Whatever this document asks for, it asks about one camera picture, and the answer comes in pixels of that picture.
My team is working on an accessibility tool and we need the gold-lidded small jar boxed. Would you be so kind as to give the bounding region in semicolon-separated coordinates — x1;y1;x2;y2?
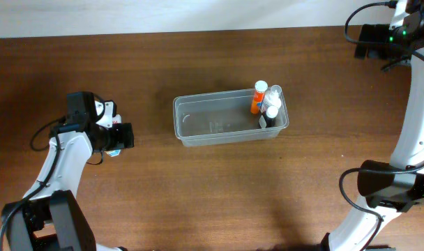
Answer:
106;149;121;157

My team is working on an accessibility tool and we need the clear plastic container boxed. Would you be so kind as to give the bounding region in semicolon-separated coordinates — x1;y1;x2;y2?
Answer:
173;89;289;146

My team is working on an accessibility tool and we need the white Calamol lotion bottle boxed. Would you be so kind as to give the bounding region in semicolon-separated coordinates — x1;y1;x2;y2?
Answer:
260;85;282;113

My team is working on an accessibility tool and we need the orange tube white cap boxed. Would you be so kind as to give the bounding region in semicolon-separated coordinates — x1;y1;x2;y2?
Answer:
250;80;268;114

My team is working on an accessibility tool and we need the black bottle white cap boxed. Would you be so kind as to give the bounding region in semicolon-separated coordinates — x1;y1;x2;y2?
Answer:
259;106;278;128

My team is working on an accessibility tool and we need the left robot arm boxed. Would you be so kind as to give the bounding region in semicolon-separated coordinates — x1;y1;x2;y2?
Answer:
0;91;134;250

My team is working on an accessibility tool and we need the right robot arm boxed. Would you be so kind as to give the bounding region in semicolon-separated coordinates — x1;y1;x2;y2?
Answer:
317;0;424;250

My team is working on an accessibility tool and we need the white Panadol box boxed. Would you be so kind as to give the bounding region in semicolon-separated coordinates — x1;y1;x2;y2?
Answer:
112;114;122;125

